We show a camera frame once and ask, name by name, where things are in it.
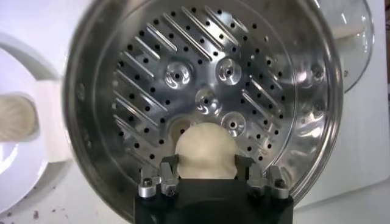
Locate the stainless steel steamer basket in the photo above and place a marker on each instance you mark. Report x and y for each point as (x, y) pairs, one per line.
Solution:
(198, 61)

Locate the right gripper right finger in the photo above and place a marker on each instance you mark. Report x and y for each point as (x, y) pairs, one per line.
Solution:
(256, 182)

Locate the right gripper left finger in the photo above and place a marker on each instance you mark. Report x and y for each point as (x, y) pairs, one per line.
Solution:
(166, 182)

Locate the glass pot lid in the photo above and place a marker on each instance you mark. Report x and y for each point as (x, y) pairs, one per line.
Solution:
(350, 36)

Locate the white round plate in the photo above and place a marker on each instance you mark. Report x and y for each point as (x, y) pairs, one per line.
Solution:
(18, 170)

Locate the white steamed baozi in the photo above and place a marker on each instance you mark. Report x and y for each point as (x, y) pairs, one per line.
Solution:
(15, 118)
(205, 149)

